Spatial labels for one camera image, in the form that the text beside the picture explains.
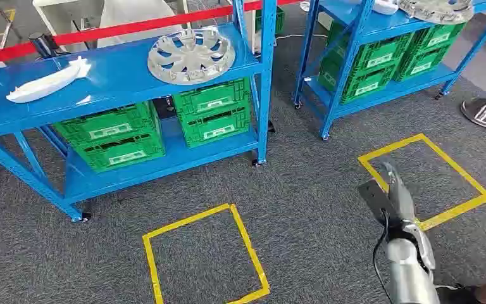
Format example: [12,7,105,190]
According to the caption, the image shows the white board panel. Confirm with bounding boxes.
[97,0,184,48]

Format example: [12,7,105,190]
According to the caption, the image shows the silver plastic hubcap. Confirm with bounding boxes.
[396,0,475,25]
[147,28,236,86]

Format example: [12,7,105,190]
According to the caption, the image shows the red barrier belt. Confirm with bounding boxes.
[0,0,302,64]

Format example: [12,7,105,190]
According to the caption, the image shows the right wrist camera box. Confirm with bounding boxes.
[357,179,397,225]

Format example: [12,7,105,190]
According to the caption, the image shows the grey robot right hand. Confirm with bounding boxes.
[379,161,418,227]

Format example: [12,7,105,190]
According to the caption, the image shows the black stanchion post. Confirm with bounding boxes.
[28,32,70,60]

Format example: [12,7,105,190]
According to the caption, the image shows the chrome stanchion base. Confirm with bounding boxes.
[460,79,486,130]

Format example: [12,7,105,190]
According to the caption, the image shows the white plastic moulded part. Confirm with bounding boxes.
[370,0,399,15]
[6,55,92,104]

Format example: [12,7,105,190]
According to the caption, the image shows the blue metal shelf rack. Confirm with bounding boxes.
[292,0,486,141]
[0,0,278,223]

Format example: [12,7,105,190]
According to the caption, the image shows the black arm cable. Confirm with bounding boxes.
[371,208,391,304]

